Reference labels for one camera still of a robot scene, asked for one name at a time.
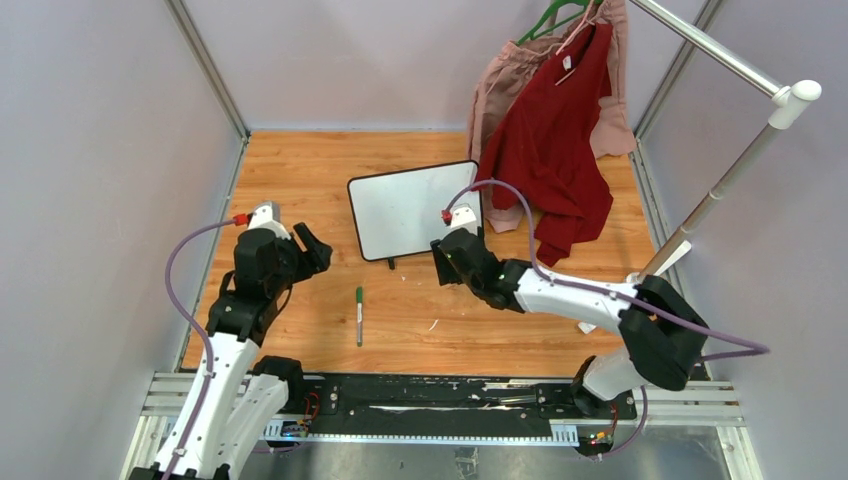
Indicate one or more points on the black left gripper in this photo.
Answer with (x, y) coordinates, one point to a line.
(315, 259)

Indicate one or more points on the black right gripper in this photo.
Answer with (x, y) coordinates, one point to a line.
(445, 270)

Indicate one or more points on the white whiteboard black frame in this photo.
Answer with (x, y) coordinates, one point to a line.
(397, 214)

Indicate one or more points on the green marker pen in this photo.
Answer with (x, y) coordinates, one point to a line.
(359, 294)

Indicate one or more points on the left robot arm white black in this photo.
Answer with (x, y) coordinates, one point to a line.
(232, 358)

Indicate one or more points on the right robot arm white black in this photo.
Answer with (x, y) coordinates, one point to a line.
(662, 335)

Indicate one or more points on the red hanging shirt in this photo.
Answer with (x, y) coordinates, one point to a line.
(541, 150)

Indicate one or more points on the pink hanging garment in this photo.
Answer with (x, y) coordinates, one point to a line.
(511, 70)

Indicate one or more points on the green clothes hanger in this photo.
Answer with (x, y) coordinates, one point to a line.
(548, 22)

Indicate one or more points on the silver clothes rack pole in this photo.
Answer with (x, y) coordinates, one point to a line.
(711, 116)

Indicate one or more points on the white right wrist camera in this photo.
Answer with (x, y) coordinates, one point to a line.
(461, 217)

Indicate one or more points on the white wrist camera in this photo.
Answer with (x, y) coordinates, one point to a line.
(461, 217)
(267, 216)

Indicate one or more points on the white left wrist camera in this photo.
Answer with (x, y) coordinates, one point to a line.
(267, 216)

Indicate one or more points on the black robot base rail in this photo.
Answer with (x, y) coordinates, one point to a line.
(424, 409)

